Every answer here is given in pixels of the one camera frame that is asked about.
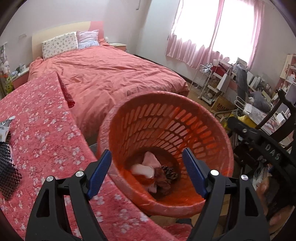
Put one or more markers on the red floral tablecloth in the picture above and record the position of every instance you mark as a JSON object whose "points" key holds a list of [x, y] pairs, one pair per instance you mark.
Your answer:
{"points": [[46, 129]]}

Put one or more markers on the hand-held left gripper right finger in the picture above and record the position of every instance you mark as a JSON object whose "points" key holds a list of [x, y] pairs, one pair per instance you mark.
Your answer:
{"points": [[195, 173]]}

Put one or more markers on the white paper bag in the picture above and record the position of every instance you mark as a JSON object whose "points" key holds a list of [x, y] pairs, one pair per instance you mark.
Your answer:
{"points": [[224, 82]]}

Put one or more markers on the white printed wrapper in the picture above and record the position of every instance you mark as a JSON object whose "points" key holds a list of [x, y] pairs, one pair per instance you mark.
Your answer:
{"points": [[152, 188]]}

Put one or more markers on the red paper cup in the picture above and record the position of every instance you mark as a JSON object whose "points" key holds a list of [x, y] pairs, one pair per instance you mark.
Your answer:
{"points": [[142, 171]]}

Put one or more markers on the brown paper bag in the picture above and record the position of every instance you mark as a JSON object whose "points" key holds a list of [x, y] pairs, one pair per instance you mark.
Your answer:
{"points": [[223, 105]]}

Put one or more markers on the white trolley cart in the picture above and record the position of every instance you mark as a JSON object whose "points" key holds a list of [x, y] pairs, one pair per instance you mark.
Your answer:
{"points": [[208, 90]]}

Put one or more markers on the dark wooden chair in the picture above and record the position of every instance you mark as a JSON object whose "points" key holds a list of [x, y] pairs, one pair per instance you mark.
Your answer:
{"points": [[288, 104]]}

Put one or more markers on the grey plush cloth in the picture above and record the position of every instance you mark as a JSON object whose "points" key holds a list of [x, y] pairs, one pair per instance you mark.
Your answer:
{"points": [[260, 100]]}

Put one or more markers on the hanging plush toy holder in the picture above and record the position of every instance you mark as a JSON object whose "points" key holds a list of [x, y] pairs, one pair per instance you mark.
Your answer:
{"points": [[4, 60]]}

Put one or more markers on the air conditioner pipe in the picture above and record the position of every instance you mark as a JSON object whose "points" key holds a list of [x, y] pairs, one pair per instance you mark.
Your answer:
{"points": [[138, 4]]}

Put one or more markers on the yellow plastic basin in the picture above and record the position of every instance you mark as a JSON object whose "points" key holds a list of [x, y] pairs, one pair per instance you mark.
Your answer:
{"points": [[242, 121]]}

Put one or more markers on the white floral pillow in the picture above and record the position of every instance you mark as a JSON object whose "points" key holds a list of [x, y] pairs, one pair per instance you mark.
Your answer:
{"points": [[60, 45]]}

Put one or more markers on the white desk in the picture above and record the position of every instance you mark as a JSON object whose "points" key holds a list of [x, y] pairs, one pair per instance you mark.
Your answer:
{"points": [[231, 89]]}

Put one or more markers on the clear plastic bag with papers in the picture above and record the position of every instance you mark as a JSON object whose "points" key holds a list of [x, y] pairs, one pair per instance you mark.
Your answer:
{"points": [[259, 114]]}

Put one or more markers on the bed with red duvet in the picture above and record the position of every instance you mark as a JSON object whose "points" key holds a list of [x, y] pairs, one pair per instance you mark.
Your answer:
{"points": [[115, 69]]}

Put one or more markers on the white tissue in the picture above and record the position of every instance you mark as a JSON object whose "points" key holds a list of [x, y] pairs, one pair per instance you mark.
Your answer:
{"points": [[150, 160]]}

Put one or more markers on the orange plastic basket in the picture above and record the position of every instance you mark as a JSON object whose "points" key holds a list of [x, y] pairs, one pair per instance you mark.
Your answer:
{"points": [[185, 115]]}

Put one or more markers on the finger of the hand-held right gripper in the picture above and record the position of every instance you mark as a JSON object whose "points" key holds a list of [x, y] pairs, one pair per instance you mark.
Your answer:
{"points": [[242, 129]]}

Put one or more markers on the pink and white bookshelf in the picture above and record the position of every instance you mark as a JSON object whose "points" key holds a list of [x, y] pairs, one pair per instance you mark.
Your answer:
{"points": [[288, 69]]}

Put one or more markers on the white snack packet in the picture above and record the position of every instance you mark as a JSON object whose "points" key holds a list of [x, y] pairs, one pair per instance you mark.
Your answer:
{"points": [[4, 129]]}

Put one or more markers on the yellow green toy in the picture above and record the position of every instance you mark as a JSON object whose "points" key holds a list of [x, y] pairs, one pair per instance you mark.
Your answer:
{"points": [[8, 84]]}

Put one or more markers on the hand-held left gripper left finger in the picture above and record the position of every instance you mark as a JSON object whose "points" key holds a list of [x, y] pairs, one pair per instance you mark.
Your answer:
{"points": [[99, 173]]}

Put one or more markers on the pink nightstand with mug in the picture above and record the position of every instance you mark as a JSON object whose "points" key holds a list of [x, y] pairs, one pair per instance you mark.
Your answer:
{"points": [[20, 77]]}

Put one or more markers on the black foam mesh net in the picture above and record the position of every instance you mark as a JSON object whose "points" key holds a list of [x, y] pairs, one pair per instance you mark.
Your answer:
{"points": [[7, 171]]}

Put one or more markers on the pink striped pillow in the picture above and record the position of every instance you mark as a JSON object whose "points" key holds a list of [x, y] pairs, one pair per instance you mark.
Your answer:
{"points": [[87, 38]]}

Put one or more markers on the black floral scrunchie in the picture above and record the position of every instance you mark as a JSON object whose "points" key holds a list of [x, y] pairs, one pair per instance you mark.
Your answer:
{"points": [[170, 172]]}

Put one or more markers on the pink curtain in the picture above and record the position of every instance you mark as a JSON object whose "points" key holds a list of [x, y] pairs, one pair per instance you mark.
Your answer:
{"points": [[254, 34], [185, 51]]}

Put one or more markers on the brown scrunchie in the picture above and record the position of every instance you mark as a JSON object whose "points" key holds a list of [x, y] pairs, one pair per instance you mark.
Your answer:
{"points": [[161, 182]]}

